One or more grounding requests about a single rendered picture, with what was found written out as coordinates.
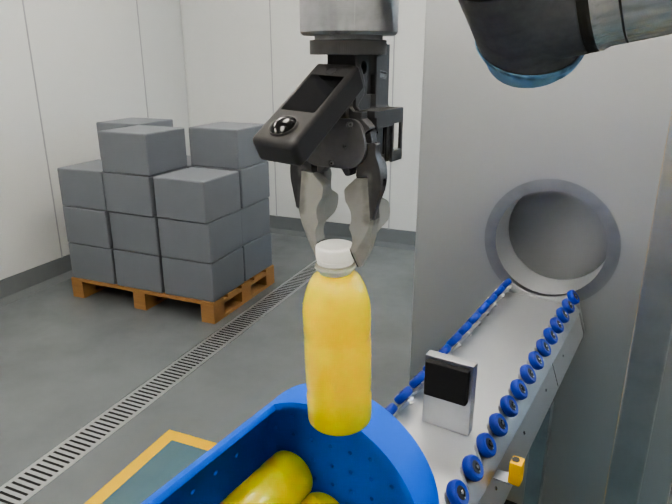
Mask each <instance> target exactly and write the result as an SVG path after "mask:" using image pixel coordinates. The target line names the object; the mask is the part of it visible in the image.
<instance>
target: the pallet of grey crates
mask: <svg viewBox="0 0 672 504"><path fill-rule="evenodd" d="M263 125H264V124H259V123H240V122H216V123H210V124H204V125H198V126H192V127H189V128H188V129H189V142H190V155H191V156H190V155H187V154H186V142H185V129H184V128H183V127H173V120H172V119H157V118H136V117H131V118H124V119H116V120H109V121H102V122H97V123H96V126H97V134H98V142H99V150H100V157H101V160H100V159H97V160H92V161H88V162H83V163H78V164H74V165H69V166H64V167H60V168H57V172H58V178H59V185H60V192H61V198H62V205H64V206H63V213H64V220H65V227H66V233H67V240H68V242H69V243H68V245H69V252H70V259H71V265H72V272H73V277H71V281H72V288H73V295H74V296H75V297H80V298H86V297H88V296H90V295H92V294H95V293H97V292H99V291H101V290H103V289H105V288H107V287H110V288H116V289H121V290H127V291H132V292H133V299H134V308H136V309H141V310H148V309H150V308H152V307H154V306H155V305H157V304H159V303H161V302H162V301H164V300H166V299H168V298H170V299H175V300H180V301H186V302H191V303H196V304H200V305H201V317H202V322H206V323H211V324H216V323H217V322H219V321H220V320H222V319H223V318H224V317H226V316H227V315H229V314H230V313H232V312H233V311H234V310H236V309H237V308H239V307H240V306H242V305H243V304H245V303H246V302H247V301H249V300H250V299H252V298H253V297H255V296H256V295H257V294H259V293H260V292H262V291H263V290H265V289H266V288H267V287H269V286H270V285H272V284H273V283H274V265H272V245H271V232H270V210H269V198H268V197H269V196H270V187H269V162H268V161H267V160H262V159H261V158H260V157H259V154H258V152H257V150H256V148H255V146H254V143H253V137H254V135H255V134H256V133H257V132H258V131H259V130H260V129H261V128H262V126H263ZM254 283H255V284H254ZM252 284H253V285H252ZM251 285H252V286H251ZM228 300H229V301H228ZM225 302H226V303H225Z"/></svg>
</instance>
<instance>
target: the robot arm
mask: <svg viewBox="0 0 672 504"><path fill-rule="evenodd" d="M458 2H459V4H460V6H461V9H462V11H463V13H464V16H465V18H466V20H467V23H468V25H469V27H470V30H471V32H472V34H473V37H474V39H475V47H476V50H477V52H478V54H479V56H480V57H481V58H482V60H483V61H484V62H485V63H486V65H487V67H488V69H489V71H490V72H491V74H492V75H493V76H494V77H495V78H496V79H497V80H499V81H500V82H502V83H504V84H506V85H509V86H512V87H516V88H537V87H542V86H546V85H549V84H551V83H553V82H555V81H557V80H559V79H562V78H564V77H565V76H567V75H568V74H569V73H571V72H572V71H573V70H574V69H575V68H576V67H577V66H578V64H579V63H580V61H581V60H582V58H583V57H584V55H586V54H590V53H594V52H599V51H600V52H601V51H604V50H606V49H608V48H609V47H611V46H616V45H621V44H626V43H631V42H636V41H641V40H646V39H651V38H656V37H661V36H666V35H671V34H672V0H458ZM299 9H300V33H301V34H302V35H303V36H314V40H310V55H327V64H317V65H316V67H315V68H314V69H313V70H312V71H311V72H310V73H309V74H308V76H307V77H306V78H305V79H304V80H303V81H302V82H301V83H300V85H299V86H298V87H297V88H296V89H295V90H294V91H293V93H292V94H291V95H290V96H289V97H288V98H287V99H286V100H285V102H284V103H283V104H282V105H281V106H280V107H279V108H278V109H277V111H276V112H275V113H274V114H273V115H272V116H271V117H270V119H269V120H268V121H267V122H266V123H265V124H264V125H263V126H262V128H261V129H260V130H259V131H258V132H257V133H256V134H255V135H254V137H253V143H254V146H255V148H256V150H257V152H258V154H259V157H260V158H261V159H262V160H267V161H273V162H279V163H284V164H290V177H291V183H292V188H293V193H294V198H295V203H296V207H297V208H298V209H299V214H300V218H301V222H302V225H303V228H304V230H305V233H306V236H307V238H308V241H309V243H310V245H311V247H312V250H313V252H314V254H315V256H316V252H315V247H316V244H317V243H319V242H321V241H324V240H326V239H325V236H324V224H325V222H326V221H327V220H328V219H329V218H330V217H331V216H332V215H333V214H334V212H335V211H336V209H337V206H338V193H336V192H335V191H333V190H332V189H331V176H332V172H331V169H330V168H339V169H342V171H343V173H344V174H345V176H350V175H353V174H355V173H356V177H357V178H355V179H354V180H353V181H352V182H351V183H350V184H349V185H348V186H347V187H346V188H345V189H344V195H345V202H346V204H347V205H348V207H349V209H350V212H351V223H350V226H349V230H350V232H351V235H352V245H351V248H350V252H351V255H352V257H353V259H354V261H355V263H356V265H357V267H362V266H364V264H365V262H366V261H367V259H368V257H369V256H370V254H371V251H372V249H373V246H374V242H375V239H376V235H377V232H378V231H379V230H380V229H381V228H382V226H383V225H384V224H385V223H386V222H387V221H388V219H389V216H390V205H389V202H388V201H387V200H386V199H384V198H383V194H384V191H385V188H386V184H387V164H386V161H389V162H393V161H396V160H399V159H402V135H403V107H391V106H389V105H388V94H389V59H390V44H387V40H383V36H395V35H396V34H397V33H398V15H399V0H299ZM394 123H399V129H398V148H397V149H394ZM356 169H357V171H356Z"/></svg>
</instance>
